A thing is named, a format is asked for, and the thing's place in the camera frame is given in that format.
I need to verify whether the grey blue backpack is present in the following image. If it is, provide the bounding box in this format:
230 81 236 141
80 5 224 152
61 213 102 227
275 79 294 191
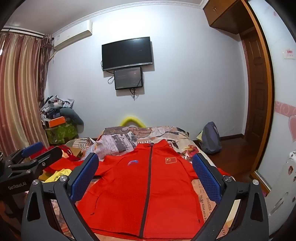
198 122 223 154

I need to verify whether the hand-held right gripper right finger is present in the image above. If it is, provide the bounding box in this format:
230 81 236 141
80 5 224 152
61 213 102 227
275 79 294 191
192 153 270 241

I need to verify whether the grey pillow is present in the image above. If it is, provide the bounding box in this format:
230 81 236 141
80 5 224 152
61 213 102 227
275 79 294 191
60 108 84 127

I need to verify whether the yellow foam noodle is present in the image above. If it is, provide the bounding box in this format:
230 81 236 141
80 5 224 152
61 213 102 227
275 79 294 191
120 116 147 128

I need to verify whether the white wardrobe with pink hearts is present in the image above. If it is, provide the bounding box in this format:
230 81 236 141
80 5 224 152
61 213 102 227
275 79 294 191
250 0 296 237

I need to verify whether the striped brown curtain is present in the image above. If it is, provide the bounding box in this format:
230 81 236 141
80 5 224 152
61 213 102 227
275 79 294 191
0 29 53 159

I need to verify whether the brown wooden overhead cabinet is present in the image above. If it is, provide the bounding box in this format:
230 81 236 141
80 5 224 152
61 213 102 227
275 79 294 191
203 0 257 35

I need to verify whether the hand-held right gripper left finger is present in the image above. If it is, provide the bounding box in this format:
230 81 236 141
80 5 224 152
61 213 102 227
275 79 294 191
21 153 102 241

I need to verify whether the red plush toy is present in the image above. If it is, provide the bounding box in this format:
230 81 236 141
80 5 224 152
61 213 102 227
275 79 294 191
57 145 81 163

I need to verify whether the brown wooden door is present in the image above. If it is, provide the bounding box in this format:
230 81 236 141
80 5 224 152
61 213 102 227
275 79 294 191
239 0 275 186

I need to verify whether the black wall television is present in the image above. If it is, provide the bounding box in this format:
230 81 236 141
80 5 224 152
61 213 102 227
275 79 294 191
102 37 154 71

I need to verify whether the red zip jacket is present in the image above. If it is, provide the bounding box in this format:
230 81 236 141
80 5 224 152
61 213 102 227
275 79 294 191
47 139 232 239

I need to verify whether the printed blanket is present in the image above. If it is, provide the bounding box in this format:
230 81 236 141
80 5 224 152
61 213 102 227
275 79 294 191
0 126 241 241

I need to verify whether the white air conditioner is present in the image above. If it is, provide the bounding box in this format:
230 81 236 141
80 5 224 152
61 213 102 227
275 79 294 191
53 20 93 51

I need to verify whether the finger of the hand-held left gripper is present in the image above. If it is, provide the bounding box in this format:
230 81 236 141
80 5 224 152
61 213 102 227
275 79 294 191
8 146 64 177
5 142 44 164

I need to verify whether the pile of mixed clutter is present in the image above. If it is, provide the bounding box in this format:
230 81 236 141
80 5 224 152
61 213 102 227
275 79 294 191
39 94 75 123

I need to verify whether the orange box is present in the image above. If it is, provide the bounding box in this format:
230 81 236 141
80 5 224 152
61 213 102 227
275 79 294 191
47 117 67 128

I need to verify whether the small black wall monitor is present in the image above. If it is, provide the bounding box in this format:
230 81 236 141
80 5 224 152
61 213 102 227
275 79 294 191
114 66 143 90

